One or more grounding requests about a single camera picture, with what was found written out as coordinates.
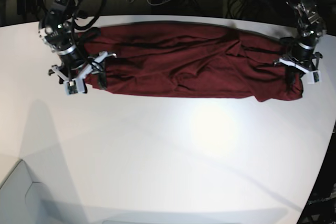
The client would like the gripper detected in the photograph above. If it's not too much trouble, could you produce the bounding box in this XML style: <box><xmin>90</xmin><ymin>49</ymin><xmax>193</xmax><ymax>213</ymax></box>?
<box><xmin>38</xmin><ymin>21</ymin><xmax>103</xmax><ymax>89</ymax></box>
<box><xmin>279</xmin><ymin>35</ymin><xmax>319</xmax><ymax>90</ymax></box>

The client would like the dark red long-sleeve t-shirt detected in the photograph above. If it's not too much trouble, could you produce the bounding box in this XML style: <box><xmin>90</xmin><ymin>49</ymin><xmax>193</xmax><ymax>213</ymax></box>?
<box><xmin>85</xmin><ymin>22</ymin><xmax>303</xmax><ymax>102</ymax></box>

